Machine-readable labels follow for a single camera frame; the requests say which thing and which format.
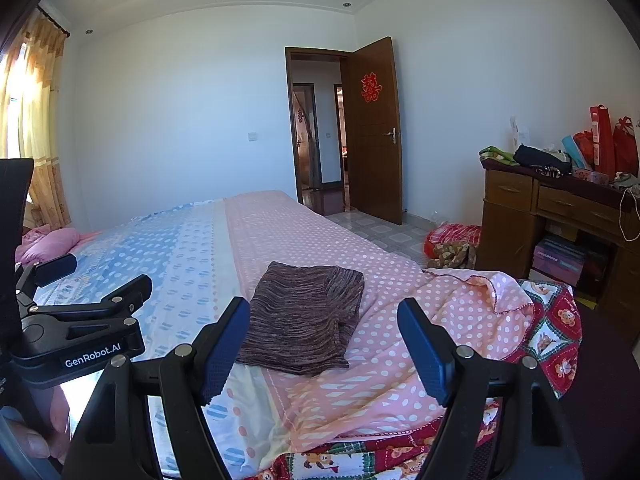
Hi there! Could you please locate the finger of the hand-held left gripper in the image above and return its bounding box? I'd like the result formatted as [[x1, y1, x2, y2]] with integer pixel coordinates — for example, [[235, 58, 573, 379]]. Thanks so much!
[[15, 253, 78, 306], [30, 274, 153, 322]]

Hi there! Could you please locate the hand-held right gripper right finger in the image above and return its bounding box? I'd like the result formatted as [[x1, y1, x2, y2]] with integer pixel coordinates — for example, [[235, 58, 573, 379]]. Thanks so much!
[[397, 296, 586, 480]]

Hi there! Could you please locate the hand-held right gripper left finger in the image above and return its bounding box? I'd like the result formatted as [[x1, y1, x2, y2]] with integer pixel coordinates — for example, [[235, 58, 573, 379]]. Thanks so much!
[[70, 296, 251, 480]]

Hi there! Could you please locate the brown knit sun-print sweater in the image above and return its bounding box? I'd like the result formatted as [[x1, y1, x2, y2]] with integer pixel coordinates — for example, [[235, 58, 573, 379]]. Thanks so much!
[[235, 261, 366, 378]]

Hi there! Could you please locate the person's left hand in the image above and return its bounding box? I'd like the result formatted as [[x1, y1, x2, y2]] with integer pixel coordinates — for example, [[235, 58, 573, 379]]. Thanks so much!
[[0, 385, 71, 466]]

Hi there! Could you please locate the folded pink blanket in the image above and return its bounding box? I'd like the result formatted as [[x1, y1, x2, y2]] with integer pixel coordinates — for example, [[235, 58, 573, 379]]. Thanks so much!
[[15, 225, 101, 266]]

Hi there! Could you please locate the red floral cloth bundle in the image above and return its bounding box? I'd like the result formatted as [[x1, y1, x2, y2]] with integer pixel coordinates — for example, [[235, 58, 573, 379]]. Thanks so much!
[[424, 223, 485, 271]]

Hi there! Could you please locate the red cartoon print quilt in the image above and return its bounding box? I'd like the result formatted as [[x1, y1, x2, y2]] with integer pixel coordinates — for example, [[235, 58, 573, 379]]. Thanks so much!
[[270, 280, 583, 480]]

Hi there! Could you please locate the blue pink dotted bed sheet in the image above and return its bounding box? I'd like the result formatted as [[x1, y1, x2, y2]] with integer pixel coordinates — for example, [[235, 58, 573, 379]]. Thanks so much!
[[22, 190, 536, 480]]

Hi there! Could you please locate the yellow patterned curtain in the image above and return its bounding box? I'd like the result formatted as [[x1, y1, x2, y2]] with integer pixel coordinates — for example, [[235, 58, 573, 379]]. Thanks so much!
[[0, 10, 73, 231]]

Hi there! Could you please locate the purple storage box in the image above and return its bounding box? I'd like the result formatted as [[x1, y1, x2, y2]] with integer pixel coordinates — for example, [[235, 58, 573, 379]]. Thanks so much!
[[531, 237, 587, 286]]

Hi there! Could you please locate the brown wooden door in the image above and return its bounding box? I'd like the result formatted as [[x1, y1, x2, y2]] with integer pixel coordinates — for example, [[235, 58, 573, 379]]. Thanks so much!
[[345, 36, 405, 226]]

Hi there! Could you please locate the brown wooden desk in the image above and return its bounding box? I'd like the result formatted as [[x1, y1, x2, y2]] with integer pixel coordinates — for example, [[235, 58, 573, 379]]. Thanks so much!
[[480, 157, 640, 311]]

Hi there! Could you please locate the green cloth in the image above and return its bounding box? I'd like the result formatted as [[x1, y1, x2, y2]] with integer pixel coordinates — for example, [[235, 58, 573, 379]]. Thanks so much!
[[479, 145, 518, 166]]

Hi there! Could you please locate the black cloth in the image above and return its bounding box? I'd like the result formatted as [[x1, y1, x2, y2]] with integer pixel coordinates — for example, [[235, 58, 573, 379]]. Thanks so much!
[[514, 144, 572, 170]]

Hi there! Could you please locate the floral tin box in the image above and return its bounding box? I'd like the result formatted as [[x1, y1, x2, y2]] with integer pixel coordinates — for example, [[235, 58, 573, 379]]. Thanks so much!
[[572, 167, 611, 184]]

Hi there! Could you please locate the curtain rod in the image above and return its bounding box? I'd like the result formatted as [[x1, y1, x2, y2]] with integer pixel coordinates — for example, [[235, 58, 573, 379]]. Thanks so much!
[[37, 5, 71, 38]]

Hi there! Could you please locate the teal box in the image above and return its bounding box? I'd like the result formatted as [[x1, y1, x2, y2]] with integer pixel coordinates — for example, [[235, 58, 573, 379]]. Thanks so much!
[[561, 135, 588, 170]]

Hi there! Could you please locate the small red bag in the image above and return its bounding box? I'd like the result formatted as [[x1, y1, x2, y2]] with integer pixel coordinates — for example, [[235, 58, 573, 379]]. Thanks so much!
[[572, 131, 593, 168]]

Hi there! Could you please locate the red paper door decoration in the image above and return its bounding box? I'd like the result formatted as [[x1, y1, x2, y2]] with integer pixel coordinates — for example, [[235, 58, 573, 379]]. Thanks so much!
[[361, 72, 383, 103]]

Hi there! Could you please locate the tall red gift bag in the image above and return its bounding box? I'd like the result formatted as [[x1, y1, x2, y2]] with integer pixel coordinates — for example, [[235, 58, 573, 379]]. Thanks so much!
[[589, 105, 615, 178]]

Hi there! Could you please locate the red plastic bag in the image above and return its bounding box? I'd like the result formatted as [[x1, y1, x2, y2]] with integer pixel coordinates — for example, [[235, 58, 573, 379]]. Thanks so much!
[[612, 116, 640, 176]]

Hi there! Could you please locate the dark wooden door frame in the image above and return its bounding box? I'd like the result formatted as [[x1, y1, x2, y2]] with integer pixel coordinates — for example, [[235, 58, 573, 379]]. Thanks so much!
[[285, 46, 356, 206]]

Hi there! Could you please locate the white cable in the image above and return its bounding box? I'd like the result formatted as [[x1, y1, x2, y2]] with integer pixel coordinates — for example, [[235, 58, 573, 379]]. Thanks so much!
[[619, 185, 640, 241]]

